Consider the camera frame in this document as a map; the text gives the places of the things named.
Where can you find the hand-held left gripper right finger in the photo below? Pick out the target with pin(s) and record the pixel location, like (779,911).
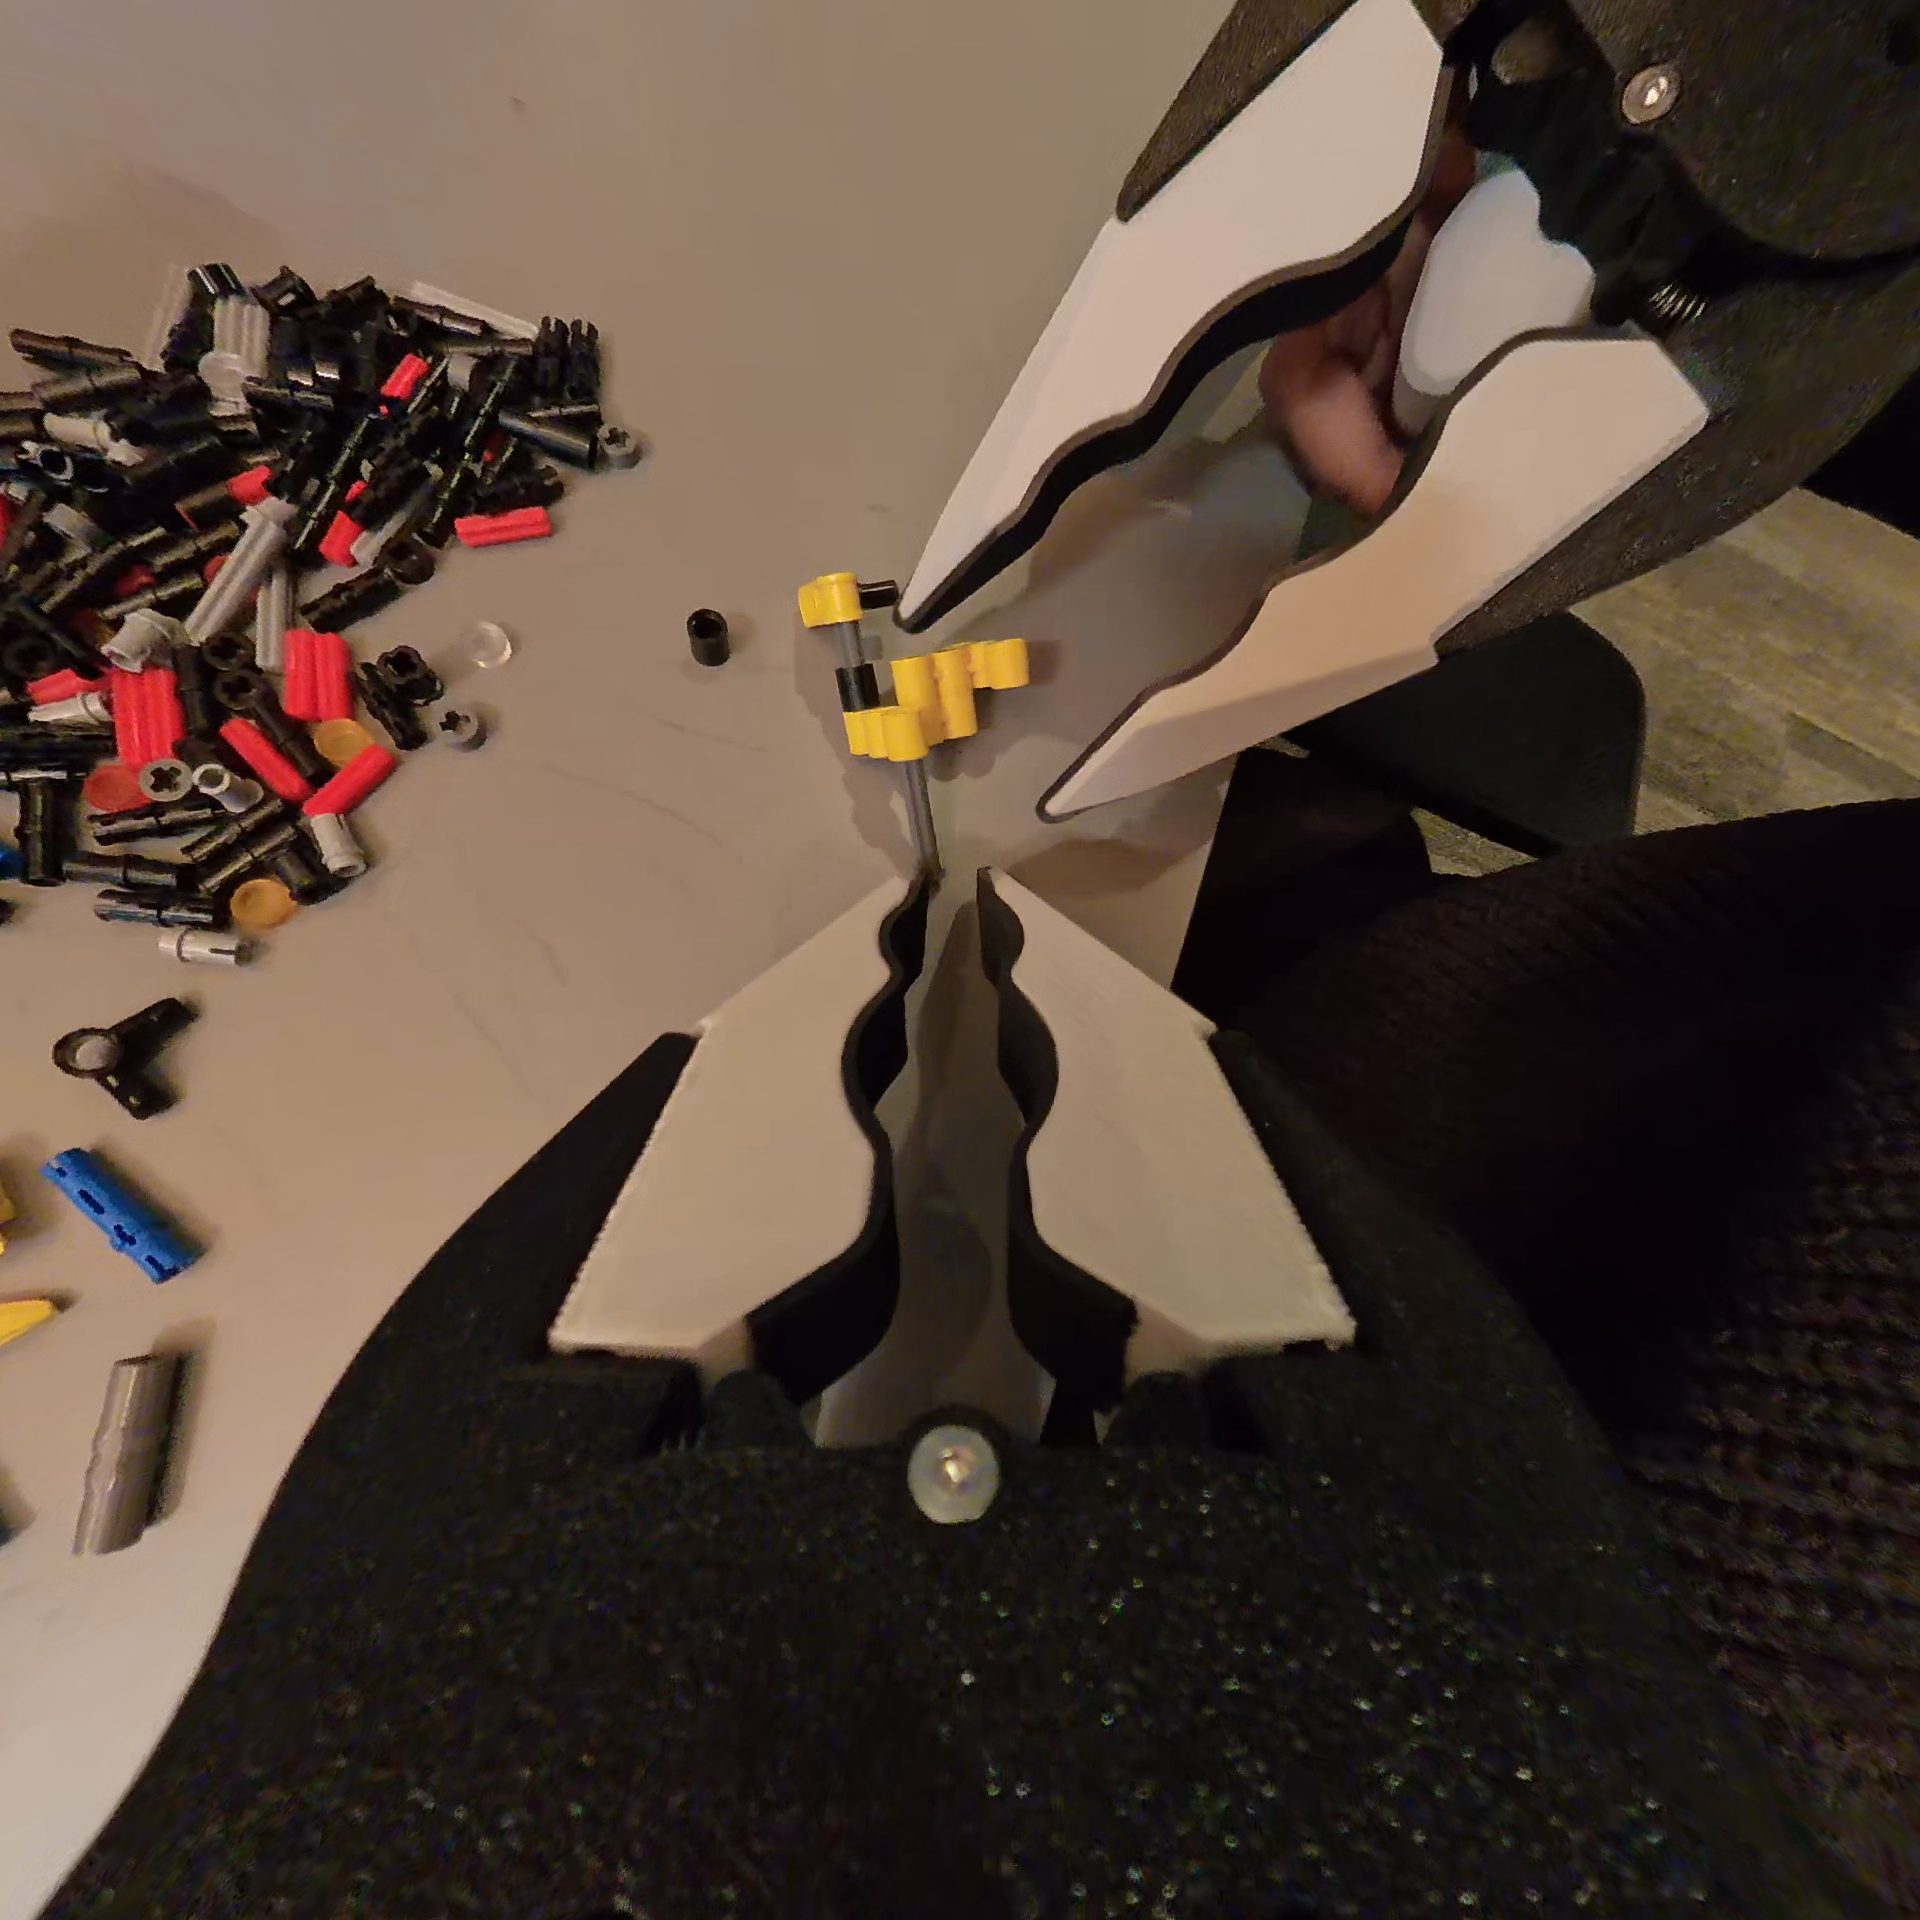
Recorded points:
(1186,1186)

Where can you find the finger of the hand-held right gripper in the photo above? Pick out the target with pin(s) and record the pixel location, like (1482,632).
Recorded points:
(1442,524)
(1201,284)

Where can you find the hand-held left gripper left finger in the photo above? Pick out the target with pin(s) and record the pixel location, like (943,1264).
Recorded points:
(721,1186)

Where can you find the dark grey axle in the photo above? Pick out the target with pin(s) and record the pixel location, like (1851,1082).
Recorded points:
(914,796)

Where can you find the yellow connector cluster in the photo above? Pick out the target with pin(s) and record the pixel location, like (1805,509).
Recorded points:
(938,693)

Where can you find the person's right hand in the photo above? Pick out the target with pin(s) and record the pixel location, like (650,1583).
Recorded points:
(1330,399)

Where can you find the black office chair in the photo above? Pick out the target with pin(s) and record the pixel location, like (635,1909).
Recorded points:
(1500,735)

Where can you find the black knit sweater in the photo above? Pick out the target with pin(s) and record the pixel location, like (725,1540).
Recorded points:
(1652,1276)

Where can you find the small black bush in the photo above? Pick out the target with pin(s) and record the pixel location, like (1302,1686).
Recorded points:
(709,634)

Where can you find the clear round stud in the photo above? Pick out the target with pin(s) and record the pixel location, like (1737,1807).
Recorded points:
(489,645)

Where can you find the pile of yellow grey beams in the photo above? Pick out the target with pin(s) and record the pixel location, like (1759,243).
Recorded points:
(129,1350)

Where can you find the pile of black red pins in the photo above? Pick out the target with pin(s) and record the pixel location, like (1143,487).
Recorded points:
(255,599)

